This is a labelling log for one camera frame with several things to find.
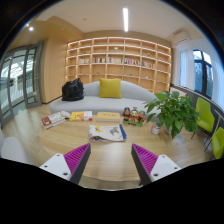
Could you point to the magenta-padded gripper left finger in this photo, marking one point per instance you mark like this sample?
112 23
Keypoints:
56 165

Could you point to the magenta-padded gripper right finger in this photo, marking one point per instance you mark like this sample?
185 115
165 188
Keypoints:
165 166

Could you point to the white printed towel blue edge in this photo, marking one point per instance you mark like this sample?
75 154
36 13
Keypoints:
106 133

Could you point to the small white cup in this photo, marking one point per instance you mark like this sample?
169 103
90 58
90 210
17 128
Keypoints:
155 128

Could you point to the red and white magazine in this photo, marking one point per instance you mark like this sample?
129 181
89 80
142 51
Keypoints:
53 120

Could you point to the white chair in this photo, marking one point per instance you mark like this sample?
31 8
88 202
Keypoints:
13 150

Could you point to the green potted plant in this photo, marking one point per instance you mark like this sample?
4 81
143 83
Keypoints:
175 113

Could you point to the yellow and white book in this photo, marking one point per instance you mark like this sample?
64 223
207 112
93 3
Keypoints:
80 116

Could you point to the colourful figurine group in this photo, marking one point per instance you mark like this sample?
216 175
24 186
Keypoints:
133 117

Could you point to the green chair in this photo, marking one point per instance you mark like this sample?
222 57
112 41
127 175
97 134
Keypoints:
204 115
218 141

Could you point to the grey curved sofa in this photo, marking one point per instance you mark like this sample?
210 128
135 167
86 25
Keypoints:
93 103

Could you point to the black bag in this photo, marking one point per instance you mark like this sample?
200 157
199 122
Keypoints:
72 90

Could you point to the grey framed glass doors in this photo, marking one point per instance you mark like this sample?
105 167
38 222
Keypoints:
20 80

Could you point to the yellow cushion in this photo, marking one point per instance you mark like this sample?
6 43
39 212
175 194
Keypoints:
110 88

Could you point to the dark framed window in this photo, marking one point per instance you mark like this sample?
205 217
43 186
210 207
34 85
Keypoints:
202 73

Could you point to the white curtain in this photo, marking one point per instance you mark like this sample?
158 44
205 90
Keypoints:
186 68

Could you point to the white air conditioner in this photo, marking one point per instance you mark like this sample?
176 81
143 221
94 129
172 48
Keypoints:
181 38

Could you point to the round ceiling spotlight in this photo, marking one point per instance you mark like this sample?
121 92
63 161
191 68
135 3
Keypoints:
31 28

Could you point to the long ceiling light strip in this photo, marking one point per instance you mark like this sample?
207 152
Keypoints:
125 20

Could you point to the wooden wall shelf unit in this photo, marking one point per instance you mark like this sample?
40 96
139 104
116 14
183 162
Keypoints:
116 53

